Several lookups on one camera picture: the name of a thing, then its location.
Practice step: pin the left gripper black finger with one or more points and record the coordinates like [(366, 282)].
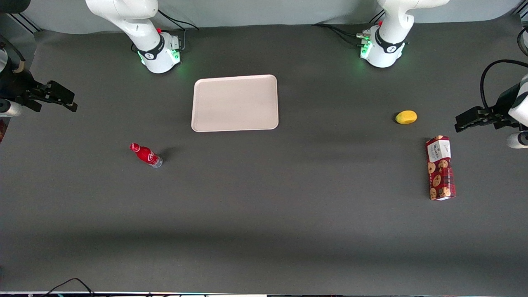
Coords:
[(458, 128)]

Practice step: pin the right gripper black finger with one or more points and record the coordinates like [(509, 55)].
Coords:
[(72, 107)]

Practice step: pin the red coke bottle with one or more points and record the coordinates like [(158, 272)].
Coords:
[(146, 155)]

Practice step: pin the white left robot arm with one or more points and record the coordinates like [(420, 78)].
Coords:
[(385, 53)]

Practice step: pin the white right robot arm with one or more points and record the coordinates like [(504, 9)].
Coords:
[(152, 43)]

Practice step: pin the beige rectangular plastic tray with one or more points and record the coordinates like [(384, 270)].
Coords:
[(235, 103)]

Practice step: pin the red cookie box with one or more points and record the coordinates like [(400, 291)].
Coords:
[(440, 173)]

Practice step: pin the yellow lemon fruit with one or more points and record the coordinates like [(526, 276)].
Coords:
[(406, 117)]

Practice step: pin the dark red background object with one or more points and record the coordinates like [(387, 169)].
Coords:
[(1, 131)]

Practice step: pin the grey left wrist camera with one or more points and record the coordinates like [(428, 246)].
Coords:
[(517, 140)]

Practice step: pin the aluminium frame profile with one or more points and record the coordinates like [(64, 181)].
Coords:
[(520, 13), (24, 22)]

